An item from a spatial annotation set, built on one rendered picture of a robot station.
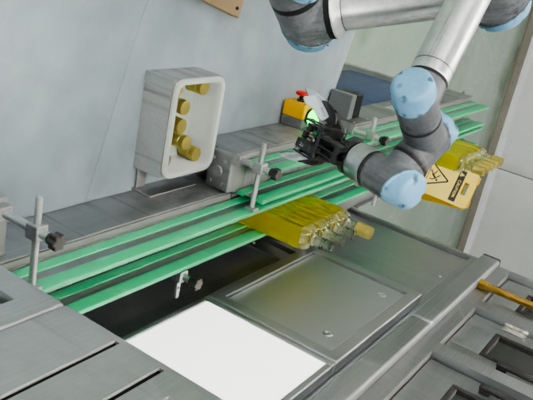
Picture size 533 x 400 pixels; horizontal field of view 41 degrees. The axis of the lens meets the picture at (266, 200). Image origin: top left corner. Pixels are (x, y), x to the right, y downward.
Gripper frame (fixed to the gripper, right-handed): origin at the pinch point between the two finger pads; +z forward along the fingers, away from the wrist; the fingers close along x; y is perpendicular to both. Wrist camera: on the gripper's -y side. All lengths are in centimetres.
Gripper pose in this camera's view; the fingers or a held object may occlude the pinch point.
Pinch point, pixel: (295, 121)
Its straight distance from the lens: 155.4
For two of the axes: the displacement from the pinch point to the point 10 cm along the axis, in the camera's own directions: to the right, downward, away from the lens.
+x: -3.5, 8.9, 2.9
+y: -7.0, -0.5, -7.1
